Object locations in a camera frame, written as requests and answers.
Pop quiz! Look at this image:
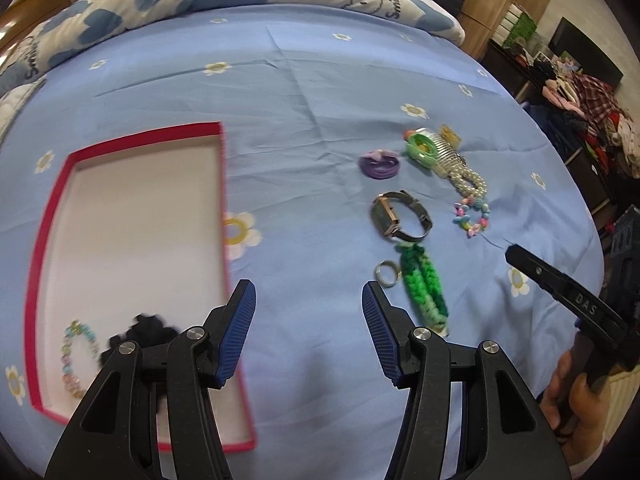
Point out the white pearl bracelet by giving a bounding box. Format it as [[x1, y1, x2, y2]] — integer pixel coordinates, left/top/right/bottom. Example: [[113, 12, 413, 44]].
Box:
[[449, 164, 490, 201]]

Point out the red rimmed white tray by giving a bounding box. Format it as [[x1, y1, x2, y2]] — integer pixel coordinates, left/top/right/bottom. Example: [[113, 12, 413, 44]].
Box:
[[24, 122, 231, 424]]

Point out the green white boxes stack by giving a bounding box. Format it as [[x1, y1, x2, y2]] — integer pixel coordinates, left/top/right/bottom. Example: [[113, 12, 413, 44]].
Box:
[[495, 3, 537, 49]]

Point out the brown strap wrist watch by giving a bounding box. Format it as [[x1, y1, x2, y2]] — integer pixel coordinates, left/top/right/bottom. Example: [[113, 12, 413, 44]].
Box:
[[370, 190, 433, 243]]

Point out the pastel glass bead bracelet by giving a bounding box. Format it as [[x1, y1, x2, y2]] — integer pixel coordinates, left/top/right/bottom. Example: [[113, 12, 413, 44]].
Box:
[[60, 320, 101, 400]]

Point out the white striped pillow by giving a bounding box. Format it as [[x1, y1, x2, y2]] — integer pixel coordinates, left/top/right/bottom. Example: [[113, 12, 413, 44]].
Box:
[[0, 76, 47, 140]]

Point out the pile of clothes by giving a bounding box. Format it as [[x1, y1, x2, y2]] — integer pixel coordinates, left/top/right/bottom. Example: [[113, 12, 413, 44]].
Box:
[[542, 58, 639, 180]]

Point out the yellow hair claw clip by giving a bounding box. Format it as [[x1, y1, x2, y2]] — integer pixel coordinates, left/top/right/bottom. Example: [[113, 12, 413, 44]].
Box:
[[439, 125, 461, 150]]

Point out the right hand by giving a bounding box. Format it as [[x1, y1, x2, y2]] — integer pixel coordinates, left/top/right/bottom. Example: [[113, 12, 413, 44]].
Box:
[[540, 350, 611, 466]]

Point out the colourful plastic bead bracelet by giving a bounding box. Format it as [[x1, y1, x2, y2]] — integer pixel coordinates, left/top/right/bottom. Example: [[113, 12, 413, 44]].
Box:
[[452, 196, 492, 239]]

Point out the black scrunchie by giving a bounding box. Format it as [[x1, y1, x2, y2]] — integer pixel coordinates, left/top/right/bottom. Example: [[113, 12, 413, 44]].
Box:
[[98, 313, 181, 411]]

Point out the wooden headboard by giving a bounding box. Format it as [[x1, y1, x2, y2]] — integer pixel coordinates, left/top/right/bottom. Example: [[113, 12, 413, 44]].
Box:
[[1, 0, 70, 61]]

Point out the green bow hair tie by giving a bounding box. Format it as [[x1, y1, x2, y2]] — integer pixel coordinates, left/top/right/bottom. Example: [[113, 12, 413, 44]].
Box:
[[402, 128, 442, 172]]

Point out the black television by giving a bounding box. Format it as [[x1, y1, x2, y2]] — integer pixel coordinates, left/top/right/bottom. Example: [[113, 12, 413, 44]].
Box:
[[548, 18, 623, 90]]

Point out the blue floral bed sheet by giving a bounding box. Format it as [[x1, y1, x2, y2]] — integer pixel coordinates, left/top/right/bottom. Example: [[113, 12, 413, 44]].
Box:
[[1, 6, 603, 479]]

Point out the purple hair tie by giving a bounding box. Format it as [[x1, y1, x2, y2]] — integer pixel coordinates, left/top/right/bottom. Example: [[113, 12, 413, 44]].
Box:
[[357, 148, 403, 180]]

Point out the green braided bracelet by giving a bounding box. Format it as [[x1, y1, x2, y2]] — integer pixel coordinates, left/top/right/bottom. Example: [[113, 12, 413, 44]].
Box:
[[394, 242, 450, 336]]

